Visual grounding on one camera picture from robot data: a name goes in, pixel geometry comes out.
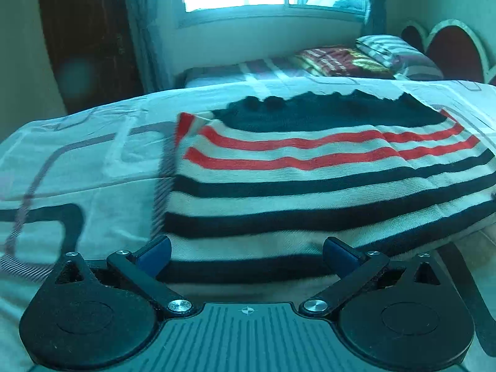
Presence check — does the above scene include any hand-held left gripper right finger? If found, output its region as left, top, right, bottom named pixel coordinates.
left=299, top=236, right=443, bottom=315

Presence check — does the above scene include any striped knit sweater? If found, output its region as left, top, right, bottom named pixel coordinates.
left=161, top=89, right=496, bottom=284

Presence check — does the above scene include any dark wooden door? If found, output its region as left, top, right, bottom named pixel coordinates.
left=37, top=0, right=145, bottom=115

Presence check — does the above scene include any white blue cloth bundle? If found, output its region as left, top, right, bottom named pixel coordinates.
left=305, top=0, right=367, bottom=11

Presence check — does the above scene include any striped pillow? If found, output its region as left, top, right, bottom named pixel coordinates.
left=354, top=35, right=445, bottom=82

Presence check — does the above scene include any red printed pillow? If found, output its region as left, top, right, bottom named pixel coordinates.
left=294, top=46, right=396, bottom=79

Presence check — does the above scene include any white patterned bed sheet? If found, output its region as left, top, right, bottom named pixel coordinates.
left=0, top=77, right=496, bottom=372

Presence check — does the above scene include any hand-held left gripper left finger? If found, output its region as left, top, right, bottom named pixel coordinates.
left=52, top=235, right=194, bottom=315

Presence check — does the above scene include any red and white headboard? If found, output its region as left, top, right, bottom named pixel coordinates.
left=399, top=17, right=496, bottom=86

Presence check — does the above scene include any blue curtain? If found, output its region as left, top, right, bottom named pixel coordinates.
left=358, top=0, right=390, bottom=40
left=122, top=0, right=176, bottom=94

